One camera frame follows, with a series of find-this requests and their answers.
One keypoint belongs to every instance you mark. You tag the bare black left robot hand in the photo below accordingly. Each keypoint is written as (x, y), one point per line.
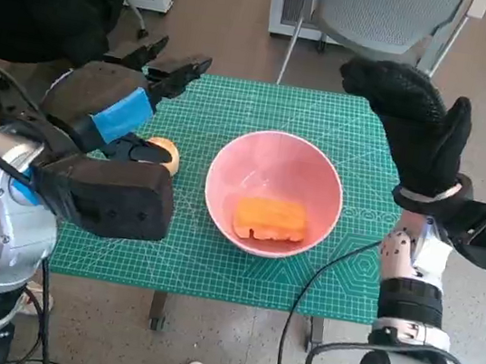
(101, 92)

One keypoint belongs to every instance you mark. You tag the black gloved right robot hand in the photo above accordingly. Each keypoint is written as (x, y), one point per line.
(423, 140)

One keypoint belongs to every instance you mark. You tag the round bread bun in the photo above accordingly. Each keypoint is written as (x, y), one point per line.
(174, 158)

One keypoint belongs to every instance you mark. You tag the pink bowl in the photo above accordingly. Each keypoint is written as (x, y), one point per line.
(272, 168)

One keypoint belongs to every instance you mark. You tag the rectangular orange bread loaf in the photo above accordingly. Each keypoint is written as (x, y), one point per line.
(269, 218)

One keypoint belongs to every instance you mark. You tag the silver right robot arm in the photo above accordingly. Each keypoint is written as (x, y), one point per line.
(408, 298)

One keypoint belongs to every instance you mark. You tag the office chair base with casters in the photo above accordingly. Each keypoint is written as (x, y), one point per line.
(142, 33)

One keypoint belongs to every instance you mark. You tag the white metal rod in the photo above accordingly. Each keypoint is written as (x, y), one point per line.
(451, 44)
(288, 54)

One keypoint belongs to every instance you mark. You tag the grey mesh chair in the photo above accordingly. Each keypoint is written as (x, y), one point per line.
(378, 14)

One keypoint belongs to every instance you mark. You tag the green cutting mat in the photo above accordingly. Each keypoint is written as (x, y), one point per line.
(193, 270)

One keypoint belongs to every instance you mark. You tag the black table leg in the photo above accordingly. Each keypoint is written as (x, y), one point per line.
(315, 335)
(159, 311)

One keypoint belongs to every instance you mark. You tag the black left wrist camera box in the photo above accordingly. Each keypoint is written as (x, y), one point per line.
(121, 200)

